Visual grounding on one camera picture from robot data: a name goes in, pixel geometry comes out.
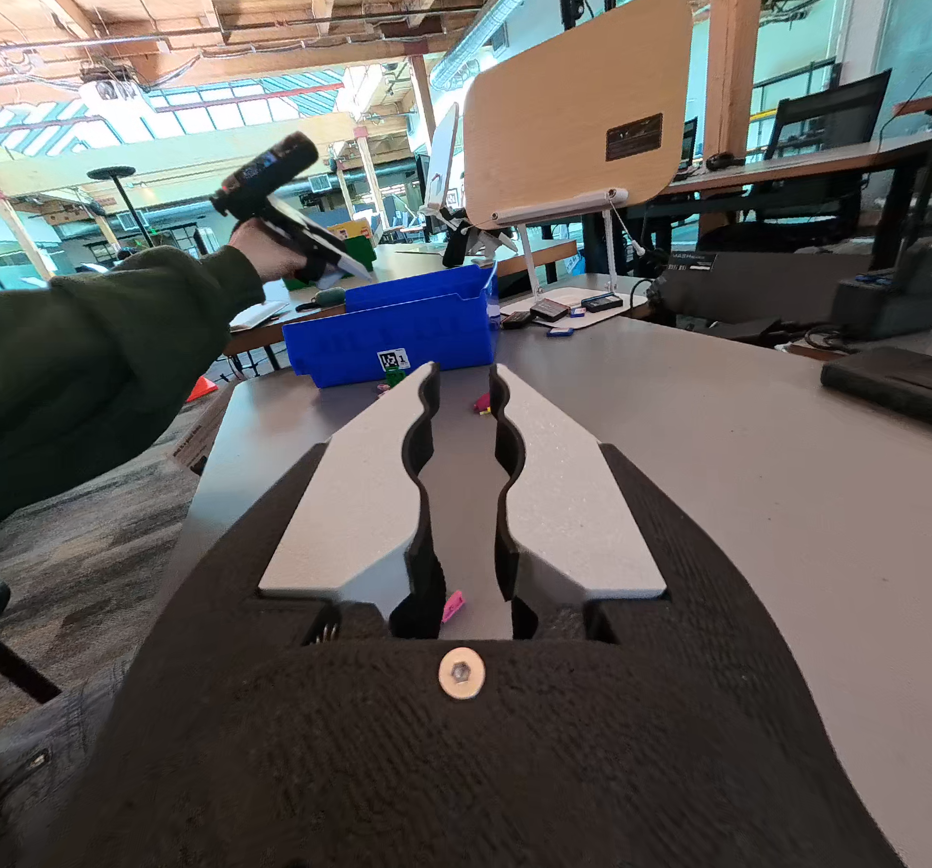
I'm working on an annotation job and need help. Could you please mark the black floor lamp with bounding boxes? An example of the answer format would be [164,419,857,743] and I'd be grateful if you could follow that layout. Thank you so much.
[86,165,155,250]

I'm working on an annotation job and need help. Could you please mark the black flat pad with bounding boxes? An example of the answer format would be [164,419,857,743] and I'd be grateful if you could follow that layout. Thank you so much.
[820,345,932,424]

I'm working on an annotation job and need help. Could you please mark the person's left forearm green sleeve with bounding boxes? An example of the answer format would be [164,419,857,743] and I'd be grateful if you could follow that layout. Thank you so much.
[0,245,267,521]

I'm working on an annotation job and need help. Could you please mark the blue plastic bin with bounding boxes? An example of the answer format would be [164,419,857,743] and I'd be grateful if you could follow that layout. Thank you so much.
[282,263,500,390]

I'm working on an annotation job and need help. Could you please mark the black bag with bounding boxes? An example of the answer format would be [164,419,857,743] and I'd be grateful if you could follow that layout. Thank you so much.
[647,250,840,332]

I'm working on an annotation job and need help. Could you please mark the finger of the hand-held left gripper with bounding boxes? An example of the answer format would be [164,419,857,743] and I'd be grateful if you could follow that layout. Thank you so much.
[268,197,377,281]

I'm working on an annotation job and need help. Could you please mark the green and yellow box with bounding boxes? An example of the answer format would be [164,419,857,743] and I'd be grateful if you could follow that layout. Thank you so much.
[283,220,378,292]

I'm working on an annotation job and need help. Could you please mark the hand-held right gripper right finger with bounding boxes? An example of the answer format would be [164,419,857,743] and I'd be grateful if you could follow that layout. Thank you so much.
[489,363,669,637]

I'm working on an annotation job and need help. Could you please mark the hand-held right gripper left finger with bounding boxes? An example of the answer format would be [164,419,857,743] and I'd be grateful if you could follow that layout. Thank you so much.
[258,362,447,637]

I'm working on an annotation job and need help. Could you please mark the wooden post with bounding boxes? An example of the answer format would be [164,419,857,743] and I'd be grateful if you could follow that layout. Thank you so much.
[702,0,767,159]

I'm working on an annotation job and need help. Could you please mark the long wooden desk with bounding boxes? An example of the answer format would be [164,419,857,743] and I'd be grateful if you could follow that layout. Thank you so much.
[655,131,932,198]

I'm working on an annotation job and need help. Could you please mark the white-edged wooden book stand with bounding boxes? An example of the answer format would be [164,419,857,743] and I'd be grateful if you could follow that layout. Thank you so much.
[418,101,463,215]

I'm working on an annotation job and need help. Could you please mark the black office chair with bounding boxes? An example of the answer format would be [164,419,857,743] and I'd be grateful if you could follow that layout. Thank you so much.
[698,69,894,251]

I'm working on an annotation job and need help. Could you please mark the grey charging dock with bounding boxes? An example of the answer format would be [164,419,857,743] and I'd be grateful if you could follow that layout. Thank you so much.
[829,237,932,342]

